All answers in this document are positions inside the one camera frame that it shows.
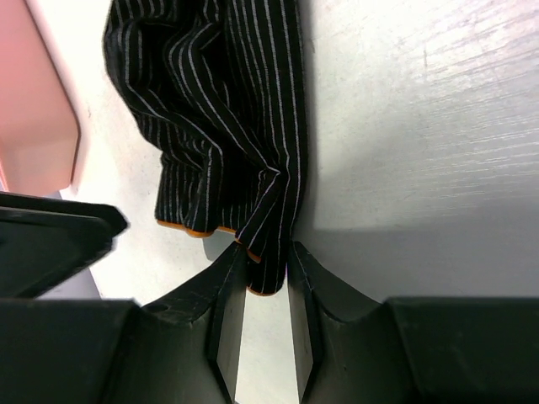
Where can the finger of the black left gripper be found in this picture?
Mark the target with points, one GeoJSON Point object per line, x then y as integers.
{"type": "Point", "coordinates": [45, 241]}

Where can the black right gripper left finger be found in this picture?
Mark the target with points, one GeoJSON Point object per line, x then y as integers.
{"type": "Point", "coordinates": [193, 351]}

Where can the black striped underwear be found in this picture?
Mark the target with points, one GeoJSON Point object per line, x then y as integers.
{"type": "Point", "coordinates": [218, 88]}

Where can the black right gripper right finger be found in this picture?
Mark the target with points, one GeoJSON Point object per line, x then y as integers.
{"type": "Point", "coordinates": [339, 336]}

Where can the pink compartment organizer box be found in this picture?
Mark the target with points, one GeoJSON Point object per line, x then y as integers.
{"type": "Point", "coordinates": [39, 128]}

